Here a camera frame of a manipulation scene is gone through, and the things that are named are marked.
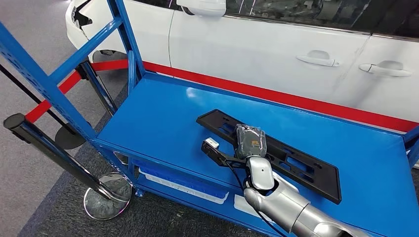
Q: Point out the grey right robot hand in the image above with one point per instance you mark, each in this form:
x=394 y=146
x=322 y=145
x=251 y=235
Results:
x=250 y=142

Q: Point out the black plastic panel part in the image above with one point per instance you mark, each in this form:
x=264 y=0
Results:
x=320 y=183

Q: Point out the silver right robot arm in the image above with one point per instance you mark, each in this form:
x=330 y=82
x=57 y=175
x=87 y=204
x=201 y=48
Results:
x=284 y=206

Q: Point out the blue metal shelf rack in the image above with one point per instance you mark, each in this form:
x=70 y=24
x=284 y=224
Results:
x=157 y=114

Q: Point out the red barrier belt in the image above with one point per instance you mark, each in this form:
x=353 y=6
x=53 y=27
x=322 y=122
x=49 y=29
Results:
x=294 y=99

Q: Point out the white car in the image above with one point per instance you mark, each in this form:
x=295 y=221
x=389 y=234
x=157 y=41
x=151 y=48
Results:
x=245 y=42

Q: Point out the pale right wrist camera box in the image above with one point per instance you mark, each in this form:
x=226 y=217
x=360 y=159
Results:
x=212 y=150

